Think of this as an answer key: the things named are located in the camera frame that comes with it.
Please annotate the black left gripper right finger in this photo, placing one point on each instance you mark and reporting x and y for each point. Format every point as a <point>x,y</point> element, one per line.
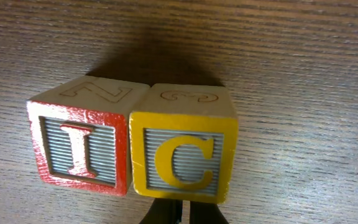
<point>206,213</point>

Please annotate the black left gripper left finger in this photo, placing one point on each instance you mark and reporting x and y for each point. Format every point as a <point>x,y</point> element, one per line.
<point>164,211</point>

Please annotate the yellow block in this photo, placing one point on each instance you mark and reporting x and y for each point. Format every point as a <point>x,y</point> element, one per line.
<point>183,142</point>

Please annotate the red I block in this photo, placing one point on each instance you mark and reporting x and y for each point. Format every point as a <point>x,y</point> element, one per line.
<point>80,133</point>

